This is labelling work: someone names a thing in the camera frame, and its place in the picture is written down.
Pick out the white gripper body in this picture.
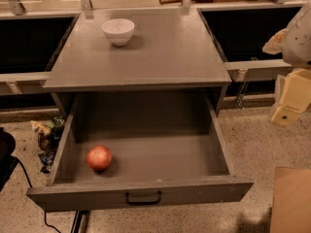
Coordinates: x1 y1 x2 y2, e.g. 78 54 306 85
282 2 311 68

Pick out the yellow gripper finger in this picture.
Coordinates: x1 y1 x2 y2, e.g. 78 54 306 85
262 29 287 54
270 69 311 126

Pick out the red apple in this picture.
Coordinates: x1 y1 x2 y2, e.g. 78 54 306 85
86 146 112 171

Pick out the grey cabinet counter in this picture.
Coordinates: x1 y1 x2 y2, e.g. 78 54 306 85
44 8 230 111

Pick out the grey open drawer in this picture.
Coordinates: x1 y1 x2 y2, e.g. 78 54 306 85
27 91 253 212

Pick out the wooden stick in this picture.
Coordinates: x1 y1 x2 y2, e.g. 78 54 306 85
158 0 213 5

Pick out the brown cardboard box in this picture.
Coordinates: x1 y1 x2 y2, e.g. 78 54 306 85
270 167 311 233

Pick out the white ceramic bowl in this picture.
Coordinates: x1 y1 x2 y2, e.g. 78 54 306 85
101 18 135 46

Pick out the crumpled snack bags pile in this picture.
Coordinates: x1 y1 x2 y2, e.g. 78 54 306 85
30 116 65 174

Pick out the black object at left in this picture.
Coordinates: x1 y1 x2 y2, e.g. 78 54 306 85
0 127 17 191

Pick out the black drawer handle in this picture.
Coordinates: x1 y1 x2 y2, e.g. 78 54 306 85
124 191 162 206

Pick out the metal frame leg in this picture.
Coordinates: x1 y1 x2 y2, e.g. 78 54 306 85
70 211 89 233

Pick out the black cable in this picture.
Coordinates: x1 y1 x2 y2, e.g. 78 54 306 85
14 157 62 233

